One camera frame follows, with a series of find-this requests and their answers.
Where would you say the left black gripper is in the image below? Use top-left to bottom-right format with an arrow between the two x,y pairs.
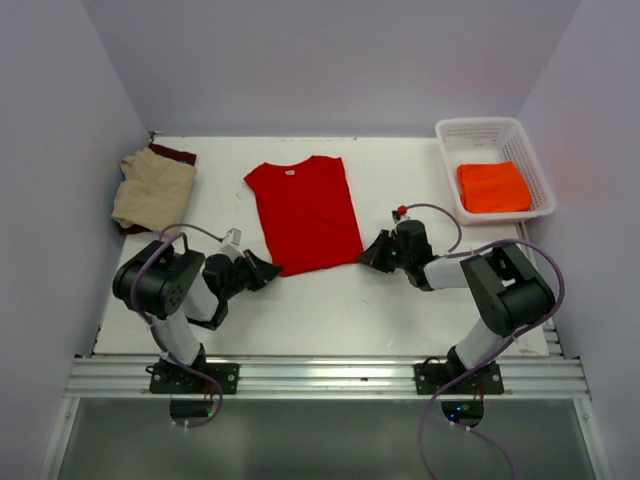
221,248 -> 282,301

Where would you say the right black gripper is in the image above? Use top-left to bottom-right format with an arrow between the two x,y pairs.
357,229 -> 411,273

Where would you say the red t shirt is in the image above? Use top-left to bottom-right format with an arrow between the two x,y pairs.
244,155 -> 363,277

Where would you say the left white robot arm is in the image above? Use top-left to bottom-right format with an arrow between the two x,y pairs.
112,240 -> 284,393

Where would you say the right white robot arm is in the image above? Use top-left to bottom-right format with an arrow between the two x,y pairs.
357,210 -> 556,393

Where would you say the folded orange t shirt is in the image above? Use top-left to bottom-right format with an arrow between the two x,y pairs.
456,162 -> 532,214

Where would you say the folded beige t shirt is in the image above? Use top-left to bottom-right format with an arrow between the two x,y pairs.
111,147 -> 197,232

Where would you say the white plastic basket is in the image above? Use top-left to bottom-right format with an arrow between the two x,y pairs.
435,117 -> 556,225

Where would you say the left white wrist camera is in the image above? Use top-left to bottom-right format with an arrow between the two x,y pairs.
220,228 -> 242,260

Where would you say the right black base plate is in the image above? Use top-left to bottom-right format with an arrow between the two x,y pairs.
413,357 -> 505,395

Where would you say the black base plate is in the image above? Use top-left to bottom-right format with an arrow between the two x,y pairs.
145,361 -> 240,395
413,357 -> 505,395

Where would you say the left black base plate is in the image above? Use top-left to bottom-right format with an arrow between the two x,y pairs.
145,361 -> 240,395

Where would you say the aluminium mounting rail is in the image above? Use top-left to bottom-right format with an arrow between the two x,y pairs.
63,355 -> 590,400

